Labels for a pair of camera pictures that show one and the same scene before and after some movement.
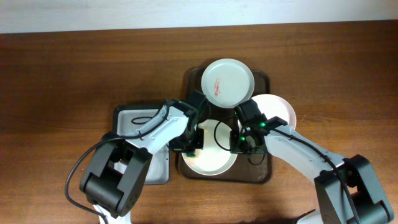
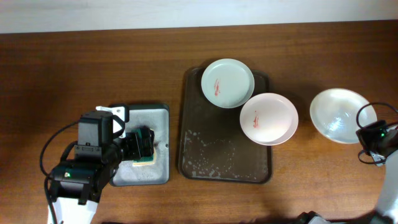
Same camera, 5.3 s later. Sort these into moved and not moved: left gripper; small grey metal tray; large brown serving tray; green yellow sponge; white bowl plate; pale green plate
Moved: white bowl plate; left gripper; green yellow sponge
Not moved: small grey metal tray; large brown serving tray; pale green plate
